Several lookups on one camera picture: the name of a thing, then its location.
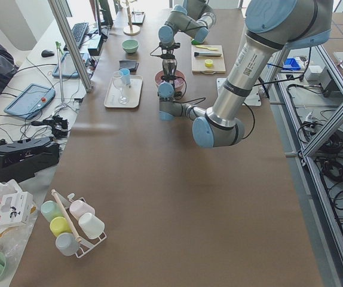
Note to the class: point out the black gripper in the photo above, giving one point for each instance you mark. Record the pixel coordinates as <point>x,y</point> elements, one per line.
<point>168,55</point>

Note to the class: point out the pink bowl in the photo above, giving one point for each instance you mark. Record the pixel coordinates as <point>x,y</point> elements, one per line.
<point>179,83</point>

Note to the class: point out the stainless steel ice scoop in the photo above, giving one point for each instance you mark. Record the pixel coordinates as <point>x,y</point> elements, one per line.
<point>169,68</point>

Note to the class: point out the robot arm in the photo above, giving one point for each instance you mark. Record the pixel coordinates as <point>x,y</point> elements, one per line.
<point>269,27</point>
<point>193,18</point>

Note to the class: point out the blue cup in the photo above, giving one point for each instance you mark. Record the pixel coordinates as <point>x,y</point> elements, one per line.
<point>125,76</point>

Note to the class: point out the white cup rack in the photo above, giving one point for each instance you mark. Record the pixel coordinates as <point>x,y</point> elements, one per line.
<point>78,230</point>

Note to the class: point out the steel muddler black tip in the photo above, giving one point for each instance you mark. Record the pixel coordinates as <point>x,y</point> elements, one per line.
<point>202,54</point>

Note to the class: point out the yellow plastic knife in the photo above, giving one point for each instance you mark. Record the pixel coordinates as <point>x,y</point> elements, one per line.
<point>206,47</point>

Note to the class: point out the wooden cutting board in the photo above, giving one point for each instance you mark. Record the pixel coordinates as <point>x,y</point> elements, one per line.
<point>198,65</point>

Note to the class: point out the green bowl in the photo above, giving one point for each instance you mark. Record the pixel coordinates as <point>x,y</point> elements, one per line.
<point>130,46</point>

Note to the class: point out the grey folded cloth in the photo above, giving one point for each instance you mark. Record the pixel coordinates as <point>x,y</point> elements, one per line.
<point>131,65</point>

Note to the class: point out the wooden mug tree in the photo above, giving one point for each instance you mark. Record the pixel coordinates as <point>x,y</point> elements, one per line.
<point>130,29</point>

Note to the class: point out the yellow lemon half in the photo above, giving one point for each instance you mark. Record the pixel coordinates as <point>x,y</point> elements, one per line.
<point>208,63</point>

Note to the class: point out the clear wine glass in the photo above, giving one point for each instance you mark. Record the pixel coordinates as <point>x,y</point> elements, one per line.
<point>119,85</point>

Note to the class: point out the cream serving tray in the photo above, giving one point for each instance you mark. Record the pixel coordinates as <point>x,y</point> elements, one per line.
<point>131,93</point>

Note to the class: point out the black keyboard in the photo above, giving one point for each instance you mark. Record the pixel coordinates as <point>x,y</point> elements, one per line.
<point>78,31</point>

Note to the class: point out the far blue teach pendant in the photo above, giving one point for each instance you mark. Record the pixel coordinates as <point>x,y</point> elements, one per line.
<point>68,68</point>

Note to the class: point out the blue teach pendant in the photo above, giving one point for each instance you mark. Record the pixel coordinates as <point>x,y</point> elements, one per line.
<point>30,101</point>
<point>68,68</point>

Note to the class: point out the black computer mouse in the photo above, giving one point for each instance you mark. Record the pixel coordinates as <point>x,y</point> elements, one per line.
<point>47,53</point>

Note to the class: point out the blue parts bin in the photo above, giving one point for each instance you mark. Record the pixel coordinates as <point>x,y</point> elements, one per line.
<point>293,64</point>

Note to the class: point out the near blue teach pendant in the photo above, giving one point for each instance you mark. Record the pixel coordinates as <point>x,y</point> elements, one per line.
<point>30,101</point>

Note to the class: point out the white cardboard box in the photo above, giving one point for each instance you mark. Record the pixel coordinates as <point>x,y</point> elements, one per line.
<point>15,209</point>

